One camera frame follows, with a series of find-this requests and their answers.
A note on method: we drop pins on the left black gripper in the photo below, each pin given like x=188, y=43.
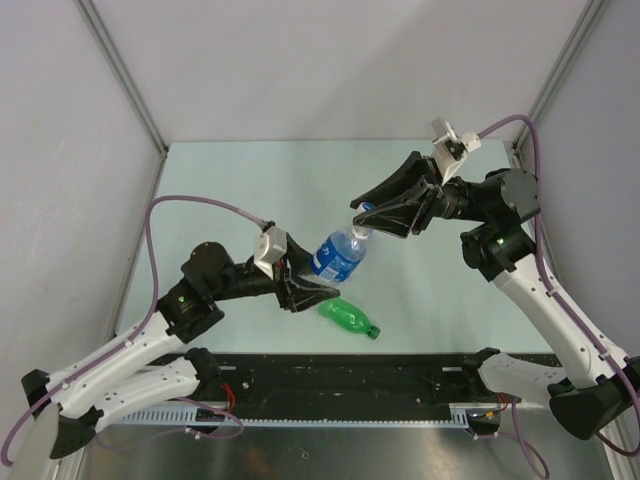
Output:
x=293, y=292

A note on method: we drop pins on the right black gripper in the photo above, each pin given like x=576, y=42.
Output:
x=415, y=210

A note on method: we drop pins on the blue label bottle white cap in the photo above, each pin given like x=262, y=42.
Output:
x=341, y=253

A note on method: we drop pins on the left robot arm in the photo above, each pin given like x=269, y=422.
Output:
x=108, y=384

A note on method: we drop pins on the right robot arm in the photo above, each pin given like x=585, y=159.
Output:
x=596, y=380

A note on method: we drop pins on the green plastic bottle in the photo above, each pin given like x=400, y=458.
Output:
x=348, y=317

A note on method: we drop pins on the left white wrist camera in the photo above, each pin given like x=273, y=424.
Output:
x=269, y=248

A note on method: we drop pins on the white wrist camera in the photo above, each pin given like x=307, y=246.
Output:
x=450, y=150
x=269, y=248

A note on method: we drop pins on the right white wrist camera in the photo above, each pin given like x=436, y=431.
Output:
x=450, y=150

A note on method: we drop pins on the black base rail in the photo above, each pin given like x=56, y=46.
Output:
x=352, y=384

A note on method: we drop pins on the grey slotted cable duct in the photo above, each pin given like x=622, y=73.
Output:
x=448, y=416

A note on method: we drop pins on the right aluminium frame post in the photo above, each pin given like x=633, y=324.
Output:
x=577, y=40

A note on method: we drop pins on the aluminium frame post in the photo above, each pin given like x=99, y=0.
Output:
x=577, y=40
x=117, y=65

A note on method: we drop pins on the left aluminium frame post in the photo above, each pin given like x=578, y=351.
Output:
x=117, y=65

